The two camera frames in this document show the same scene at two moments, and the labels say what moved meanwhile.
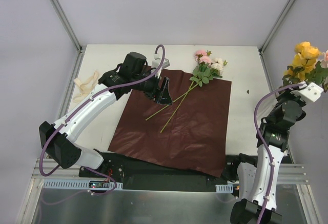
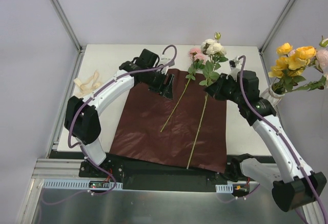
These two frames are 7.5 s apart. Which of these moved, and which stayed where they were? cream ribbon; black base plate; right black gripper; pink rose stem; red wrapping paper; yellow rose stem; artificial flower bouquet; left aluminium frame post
Moved: artificial flower bouquet; pink rose stem; right black gripper; yellow rose stem
Stayed: cream ribbon; black base plate; red wrapping paper; left aluminium frame post
